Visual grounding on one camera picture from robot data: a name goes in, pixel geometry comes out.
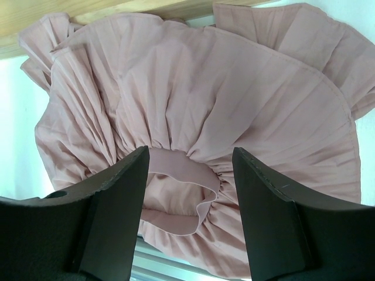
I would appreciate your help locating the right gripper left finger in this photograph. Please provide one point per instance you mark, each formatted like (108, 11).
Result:
(87, 231)

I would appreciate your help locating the pink pleated skirt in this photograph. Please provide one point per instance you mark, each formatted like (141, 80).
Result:
(286, 84)

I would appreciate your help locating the wooden clothes rack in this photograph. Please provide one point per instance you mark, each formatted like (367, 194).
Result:
(27, 25)

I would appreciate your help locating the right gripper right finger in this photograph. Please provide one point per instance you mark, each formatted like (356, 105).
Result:
(293, 232)

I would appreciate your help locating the aluminium mounting rail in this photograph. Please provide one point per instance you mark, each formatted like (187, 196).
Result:
(151, 264)

